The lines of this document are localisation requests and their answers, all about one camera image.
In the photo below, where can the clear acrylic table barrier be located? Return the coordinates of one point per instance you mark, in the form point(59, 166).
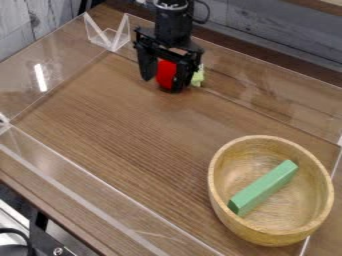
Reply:
point(110, 155)

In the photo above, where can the clear acrylic corner bracket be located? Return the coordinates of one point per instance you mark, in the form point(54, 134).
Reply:
point(111, 39)

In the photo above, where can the green rectangular block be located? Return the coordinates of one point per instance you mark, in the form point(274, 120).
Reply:
point(257, 192)

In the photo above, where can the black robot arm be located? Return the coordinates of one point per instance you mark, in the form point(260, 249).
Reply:
point(174, 19)

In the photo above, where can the red plush strawberry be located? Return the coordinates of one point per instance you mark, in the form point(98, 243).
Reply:
point(166, 74)

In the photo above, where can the black metal clamp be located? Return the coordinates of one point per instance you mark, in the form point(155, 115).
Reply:
point(52, 240)

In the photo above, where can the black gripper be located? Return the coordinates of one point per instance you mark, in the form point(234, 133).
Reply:
point(185, 54)

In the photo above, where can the wooden bowl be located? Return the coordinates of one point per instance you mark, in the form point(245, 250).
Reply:
point(294, 212)

